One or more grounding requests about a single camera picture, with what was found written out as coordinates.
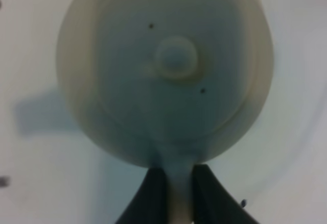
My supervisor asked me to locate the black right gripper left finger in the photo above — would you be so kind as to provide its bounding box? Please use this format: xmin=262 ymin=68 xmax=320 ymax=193
xmin=116 ymin=168 xmax=168 ymax=224

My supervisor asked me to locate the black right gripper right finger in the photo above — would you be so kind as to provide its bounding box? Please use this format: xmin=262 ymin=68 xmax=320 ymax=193
xmin=192 ymin=164 xmax=257 ymax=224

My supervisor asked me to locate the beige ceramic teapot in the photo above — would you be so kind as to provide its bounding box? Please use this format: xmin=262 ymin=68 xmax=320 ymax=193
xmin=56 ymin=0 xmax=274 ymax=223

